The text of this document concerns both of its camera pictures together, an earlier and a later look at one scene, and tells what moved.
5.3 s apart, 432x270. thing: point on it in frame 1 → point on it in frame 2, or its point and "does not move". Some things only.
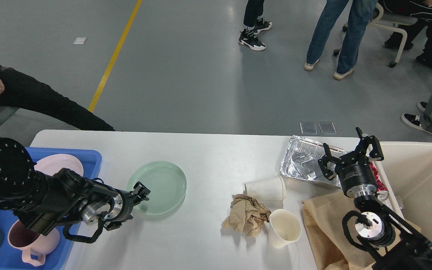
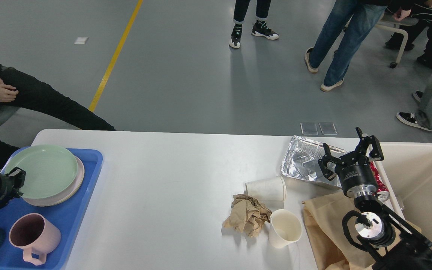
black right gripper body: x=356 y=173 does not move
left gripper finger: x=139 y=192 → x=17 y=177
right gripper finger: x=376 y=153 does not move
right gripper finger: x=329 y=174 does not move
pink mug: x=31 y=242 does not move
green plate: x=167 y=185 → x=50 y=170
